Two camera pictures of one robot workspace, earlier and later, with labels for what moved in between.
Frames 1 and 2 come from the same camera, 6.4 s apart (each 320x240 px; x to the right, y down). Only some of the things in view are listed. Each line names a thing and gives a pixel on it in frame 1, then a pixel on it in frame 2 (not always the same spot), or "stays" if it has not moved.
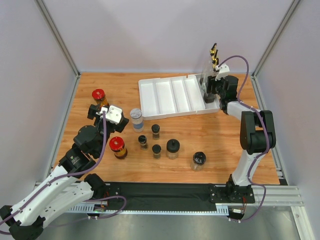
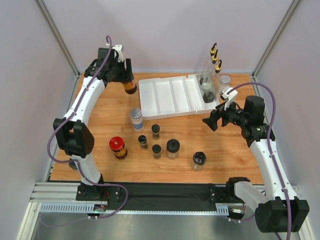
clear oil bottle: [208, 79] stays
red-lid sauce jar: [98, 95] to [130, 87]
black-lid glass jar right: [199, 158] stays
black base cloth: [146, 196] stays
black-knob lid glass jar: [172, 148] stays
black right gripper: [211, 85] to [223, 116]
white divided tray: [172, 96] stays
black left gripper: [121, 126] to [127, 75]
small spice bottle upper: [155, 130] stays
